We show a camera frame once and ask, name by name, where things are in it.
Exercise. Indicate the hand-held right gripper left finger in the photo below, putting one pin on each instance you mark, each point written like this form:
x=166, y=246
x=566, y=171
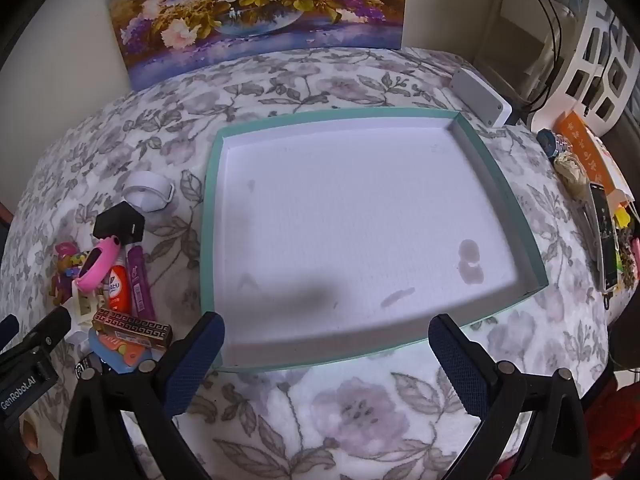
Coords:
x=195, y=360

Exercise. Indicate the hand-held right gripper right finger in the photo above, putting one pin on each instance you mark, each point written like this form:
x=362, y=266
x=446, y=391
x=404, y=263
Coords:
x=460, y=365

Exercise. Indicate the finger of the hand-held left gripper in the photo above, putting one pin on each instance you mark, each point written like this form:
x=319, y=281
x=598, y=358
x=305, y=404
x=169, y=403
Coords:
x=7, y=332
x=47, y=332

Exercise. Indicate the cream square frame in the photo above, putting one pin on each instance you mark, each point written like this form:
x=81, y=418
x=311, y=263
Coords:
x=82, y=305

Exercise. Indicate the gold patterned box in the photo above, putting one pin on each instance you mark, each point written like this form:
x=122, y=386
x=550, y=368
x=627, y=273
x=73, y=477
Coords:
x=135, y=330

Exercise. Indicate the toy dog figure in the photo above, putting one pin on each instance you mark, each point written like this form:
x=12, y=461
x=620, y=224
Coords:
x=61, y=260

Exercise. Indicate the blue and orange toy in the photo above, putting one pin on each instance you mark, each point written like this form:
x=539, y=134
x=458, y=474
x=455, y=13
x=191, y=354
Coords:
x=120, y=355

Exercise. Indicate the colourful bead toy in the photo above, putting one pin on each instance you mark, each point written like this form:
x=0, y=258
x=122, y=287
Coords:
x=79, y=261

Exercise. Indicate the orange and white bottle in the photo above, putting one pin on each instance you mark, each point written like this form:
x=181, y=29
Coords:
x=117, y=290

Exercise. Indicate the pink wristband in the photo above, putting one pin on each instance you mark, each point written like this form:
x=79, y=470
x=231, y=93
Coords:
x=100, y=265

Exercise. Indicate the purple tube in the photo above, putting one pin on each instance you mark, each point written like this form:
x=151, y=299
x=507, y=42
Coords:
x=140, y=285

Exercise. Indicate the black power adapter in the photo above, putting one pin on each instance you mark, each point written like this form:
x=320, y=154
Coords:
x=120, y=225

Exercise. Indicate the white round camera device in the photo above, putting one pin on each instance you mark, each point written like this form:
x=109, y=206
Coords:
x=161, y=192

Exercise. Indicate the teal and white tray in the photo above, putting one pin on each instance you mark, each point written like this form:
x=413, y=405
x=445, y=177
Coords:
x=350, y=220

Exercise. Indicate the person's left hand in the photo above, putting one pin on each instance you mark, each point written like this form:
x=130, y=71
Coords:
x=31, y=437

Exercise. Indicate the reddish brown board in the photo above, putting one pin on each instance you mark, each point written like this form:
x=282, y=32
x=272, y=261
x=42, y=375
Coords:
x=4, y=215

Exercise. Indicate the red cloth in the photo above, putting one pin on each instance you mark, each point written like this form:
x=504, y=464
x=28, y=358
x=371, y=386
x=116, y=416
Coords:
x=610, y=410

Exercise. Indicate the smartphone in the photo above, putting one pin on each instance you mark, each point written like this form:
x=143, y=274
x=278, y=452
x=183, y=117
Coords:
x=602, y=235

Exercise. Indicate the pile of colourful trinkets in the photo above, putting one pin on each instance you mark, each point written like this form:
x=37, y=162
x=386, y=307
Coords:
x=627, y=250

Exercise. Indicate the straw coloured bundle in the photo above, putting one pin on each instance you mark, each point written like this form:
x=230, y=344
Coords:
x=572, y=175

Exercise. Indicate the blue wristwatch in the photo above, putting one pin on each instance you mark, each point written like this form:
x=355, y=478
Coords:
x=547, y=141

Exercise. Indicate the orange booklet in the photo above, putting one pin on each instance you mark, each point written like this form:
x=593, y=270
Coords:
x=585, y=145

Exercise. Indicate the white rectangular device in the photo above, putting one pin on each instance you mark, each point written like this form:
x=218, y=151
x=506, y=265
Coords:
x=482, y=97

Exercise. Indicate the floral blanket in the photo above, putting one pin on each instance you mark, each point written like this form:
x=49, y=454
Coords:
x=325, y=85

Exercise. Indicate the white lattice rack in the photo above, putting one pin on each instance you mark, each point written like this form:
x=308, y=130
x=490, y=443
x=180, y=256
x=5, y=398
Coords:
x=580, y=60

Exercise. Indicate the white cabinet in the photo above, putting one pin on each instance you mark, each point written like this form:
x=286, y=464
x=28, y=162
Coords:
x=510, y=25

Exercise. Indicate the flower painting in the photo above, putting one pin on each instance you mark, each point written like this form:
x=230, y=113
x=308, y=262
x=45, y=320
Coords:
x=250, y=10

